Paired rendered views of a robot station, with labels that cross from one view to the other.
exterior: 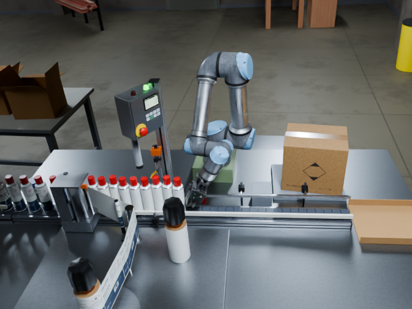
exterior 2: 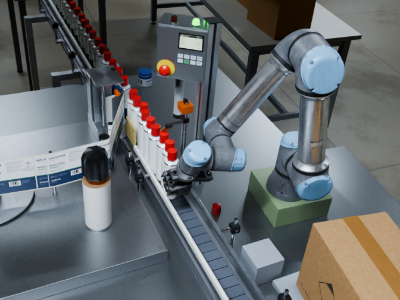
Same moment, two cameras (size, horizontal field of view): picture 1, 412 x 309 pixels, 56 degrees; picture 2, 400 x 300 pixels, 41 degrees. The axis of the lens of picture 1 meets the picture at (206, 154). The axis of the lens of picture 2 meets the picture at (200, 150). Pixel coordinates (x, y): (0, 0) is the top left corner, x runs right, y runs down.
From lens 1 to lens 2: 1.26 m
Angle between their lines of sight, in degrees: 44
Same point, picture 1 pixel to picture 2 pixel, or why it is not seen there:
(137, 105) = (167, 35)
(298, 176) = (312, 285)
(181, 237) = (88, 197)
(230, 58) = (306, 46)
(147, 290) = (38, 215)
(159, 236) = (120, 193)
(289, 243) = not seen: outside the picture
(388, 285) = not seen: outside the picture
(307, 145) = (337, 250)
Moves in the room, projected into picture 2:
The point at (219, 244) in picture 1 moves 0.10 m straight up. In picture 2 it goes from (135, 250) to (135, 228)
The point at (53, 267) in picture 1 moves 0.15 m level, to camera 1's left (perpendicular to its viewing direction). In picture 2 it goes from (39, 139) to (27, 120)
